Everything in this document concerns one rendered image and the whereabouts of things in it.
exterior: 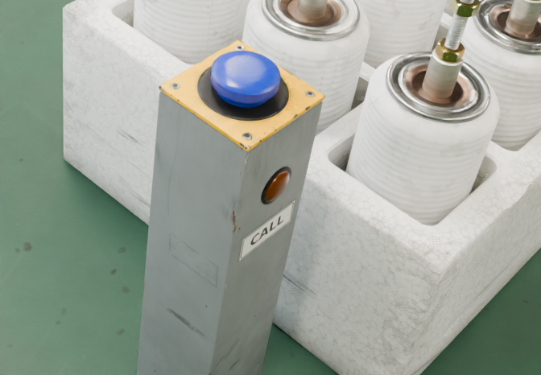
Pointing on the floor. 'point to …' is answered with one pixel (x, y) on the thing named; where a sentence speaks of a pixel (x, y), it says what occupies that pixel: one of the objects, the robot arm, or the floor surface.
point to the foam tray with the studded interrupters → (315, 204)
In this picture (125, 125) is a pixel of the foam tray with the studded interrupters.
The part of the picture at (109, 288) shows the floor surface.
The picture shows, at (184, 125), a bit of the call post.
